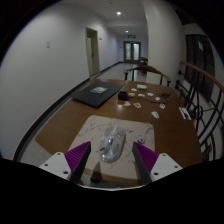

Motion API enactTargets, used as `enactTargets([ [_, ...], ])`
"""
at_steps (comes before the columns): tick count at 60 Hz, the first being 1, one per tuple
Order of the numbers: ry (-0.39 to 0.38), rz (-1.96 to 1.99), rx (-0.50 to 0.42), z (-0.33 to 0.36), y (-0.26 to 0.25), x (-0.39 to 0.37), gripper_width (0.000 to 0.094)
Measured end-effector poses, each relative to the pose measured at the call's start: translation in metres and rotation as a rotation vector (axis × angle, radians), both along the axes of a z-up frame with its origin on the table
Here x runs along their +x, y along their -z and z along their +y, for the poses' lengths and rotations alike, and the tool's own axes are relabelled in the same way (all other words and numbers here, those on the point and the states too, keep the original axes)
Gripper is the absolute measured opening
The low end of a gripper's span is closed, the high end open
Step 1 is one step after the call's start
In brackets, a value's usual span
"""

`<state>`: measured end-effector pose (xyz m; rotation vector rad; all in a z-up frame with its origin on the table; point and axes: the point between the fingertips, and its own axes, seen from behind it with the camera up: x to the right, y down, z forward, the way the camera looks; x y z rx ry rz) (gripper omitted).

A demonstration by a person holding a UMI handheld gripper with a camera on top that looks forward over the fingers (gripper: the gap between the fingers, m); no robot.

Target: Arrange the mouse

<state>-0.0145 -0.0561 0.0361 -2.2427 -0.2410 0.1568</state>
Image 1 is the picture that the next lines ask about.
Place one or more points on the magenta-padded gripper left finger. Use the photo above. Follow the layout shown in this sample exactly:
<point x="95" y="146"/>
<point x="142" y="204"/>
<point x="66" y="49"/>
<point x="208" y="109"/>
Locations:
<point x="58" y="164"/>

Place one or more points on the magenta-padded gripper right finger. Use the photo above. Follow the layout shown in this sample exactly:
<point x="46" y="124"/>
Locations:
<point x="163" y="165"/>

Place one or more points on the translucent grey computer mouse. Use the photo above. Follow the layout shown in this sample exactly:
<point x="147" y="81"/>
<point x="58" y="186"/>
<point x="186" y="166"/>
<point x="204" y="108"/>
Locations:
<point x="112" y="144"/>

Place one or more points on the white marble print mouse pad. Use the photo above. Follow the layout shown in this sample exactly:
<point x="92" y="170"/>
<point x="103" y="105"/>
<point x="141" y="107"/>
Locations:
<point x="133" y="128"/>

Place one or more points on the small white paper card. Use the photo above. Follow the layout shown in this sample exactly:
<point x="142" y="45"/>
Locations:
<point x="150" y="94"/>
<point x="155" y="114"/>
<point x="157" y="98"/>
<point x="134" y="89"/>
<point x="141" y="95"/>

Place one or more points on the white paper sheet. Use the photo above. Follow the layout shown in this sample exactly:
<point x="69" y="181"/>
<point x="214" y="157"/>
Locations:
<point x="185" y="113"/>

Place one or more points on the white card with red mark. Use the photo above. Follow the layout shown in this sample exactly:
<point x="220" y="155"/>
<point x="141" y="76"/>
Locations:
<point x="162" y="106"/>

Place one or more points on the small tan paper card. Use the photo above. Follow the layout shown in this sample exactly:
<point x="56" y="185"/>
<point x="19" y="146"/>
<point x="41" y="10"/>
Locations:
<point x="137" y="105"/>
<point x="132" y="94"/>
<point x="127" y="103"/>

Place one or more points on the black closed laptop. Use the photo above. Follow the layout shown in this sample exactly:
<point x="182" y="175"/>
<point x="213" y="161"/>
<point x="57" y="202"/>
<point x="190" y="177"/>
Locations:
<point x="96" y="95"/>

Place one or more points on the small black box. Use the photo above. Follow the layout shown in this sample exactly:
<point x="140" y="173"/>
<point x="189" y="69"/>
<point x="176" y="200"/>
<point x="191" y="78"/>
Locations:
<point x="122" y="96"/>

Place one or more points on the small white box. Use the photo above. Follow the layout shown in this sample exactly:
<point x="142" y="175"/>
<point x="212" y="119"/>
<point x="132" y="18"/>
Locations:
<point x="141" y="86"/>

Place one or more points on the wooden armchair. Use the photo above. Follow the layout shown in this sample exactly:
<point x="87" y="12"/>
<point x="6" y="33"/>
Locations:
<point x="146" y="68"/>

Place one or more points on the black railing with wooden handrail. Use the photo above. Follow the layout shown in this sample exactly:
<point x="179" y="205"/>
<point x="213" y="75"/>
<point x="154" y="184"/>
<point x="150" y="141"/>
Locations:
<point x="203" y="71"/>

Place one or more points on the dark wooden chair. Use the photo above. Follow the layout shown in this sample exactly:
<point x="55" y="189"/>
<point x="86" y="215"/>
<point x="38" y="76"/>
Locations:
<point x="143" y="60"/>

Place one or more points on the dark framed window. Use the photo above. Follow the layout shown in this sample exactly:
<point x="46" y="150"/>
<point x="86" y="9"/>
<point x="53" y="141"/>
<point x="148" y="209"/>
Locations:
<point x="200" y="63"/>

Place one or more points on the open side door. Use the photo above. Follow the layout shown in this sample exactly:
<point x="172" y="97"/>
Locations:
<point x="92" y="51"/>

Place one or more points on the glass double door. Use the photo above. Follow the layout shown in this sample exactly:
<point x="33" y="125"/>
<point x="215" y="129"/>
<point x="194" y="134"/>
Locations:
<point x="132" y="51"/>

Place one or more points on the green exit sign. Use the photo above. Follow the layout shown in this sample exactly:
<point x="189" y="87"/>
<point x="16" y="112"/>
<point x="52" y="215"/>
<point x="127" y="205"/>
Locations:
<point x="131" y="36"/>

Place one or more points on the white wall switch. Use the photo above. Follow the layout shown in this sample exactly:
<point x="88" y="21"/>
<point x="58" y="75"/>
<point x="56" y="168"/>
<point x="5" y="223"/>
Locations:
<point x="48" y="44"/>

